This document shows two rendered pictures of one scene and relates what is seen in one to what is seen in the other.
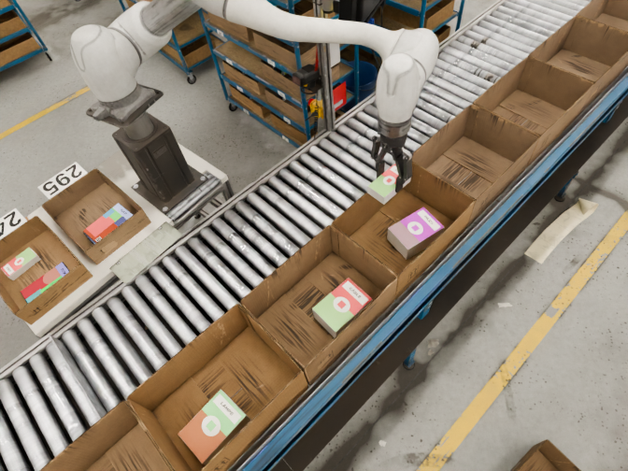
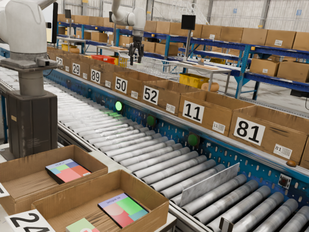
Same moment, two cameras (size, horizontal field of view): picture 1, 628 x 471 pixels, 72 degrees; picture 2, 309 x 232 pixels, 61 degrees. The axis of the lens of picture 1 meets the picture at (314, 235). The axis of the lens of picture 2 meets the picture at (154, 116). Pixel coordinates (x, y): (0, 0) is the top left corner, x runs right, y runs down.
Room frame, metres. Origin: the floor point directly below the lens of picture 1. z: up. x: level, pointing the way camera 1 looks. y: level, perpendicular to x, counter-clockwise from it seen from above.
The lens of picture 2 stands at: (1.02, 1.92, 1.42)
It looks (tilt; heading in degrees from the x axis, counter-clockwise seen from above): 18 degrees down; 261
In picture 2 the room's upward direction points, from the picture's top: 7 degrees clockwise
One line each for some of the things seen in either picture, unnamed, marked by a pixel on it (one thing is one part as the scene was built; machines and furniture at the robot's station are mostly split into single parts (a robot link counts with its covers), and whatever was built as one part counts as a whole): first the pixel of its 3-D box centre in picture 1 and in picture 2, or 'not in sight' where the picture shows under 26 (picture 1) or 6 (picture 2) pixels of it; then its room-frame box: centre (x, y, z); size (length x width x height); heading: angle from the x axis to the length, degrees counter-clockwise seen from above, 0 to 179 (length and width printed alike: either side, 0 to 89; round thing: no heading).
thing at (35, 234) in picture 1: (34, 266); (103, 213); (1.04, 1.14, 0.80); 0.38 x 0.28 x 0.10; 40
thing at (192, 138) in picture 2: not in sight; (192, 140); (0.54, 0.47, 0.81); 0.07 x 0.01 x 0.07; 126
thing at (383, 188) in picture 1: (389, 183); (135, 65); (0.89, -0.27, 1.14); 0.13 x 0.07 x 0.04; 126
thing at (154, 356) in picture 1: (143, 341); (176, 169); (0.67, 0.69, 0.72); 0.52 x 0.05 x 0.05; 36
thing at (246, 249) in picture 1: (250, 254); (120, 136); (0.98, 0.27, 0.72); 0.52 x 0.05 x 0.05; 36
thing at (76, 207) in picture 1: (96, 214); (50, 177); (1.27, 0.92, 0.80); 0.38 x 0.28 x 0.10; 40
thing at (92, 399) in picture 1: (83, 383); (213, 182); (0.54, 0.87, 0.76); 0.46 x 0.01 x 0.09; 36
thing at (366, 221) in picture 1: (401, 226); (139, 85); (0.83, -0.30, 0.96); 0.39 x 0.29 x 0.17; 126
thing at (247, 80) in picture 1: (256, 67); not in sight; (2.77, 0.21, 0.39); 0.40 x 0.30 x 0.10; 37
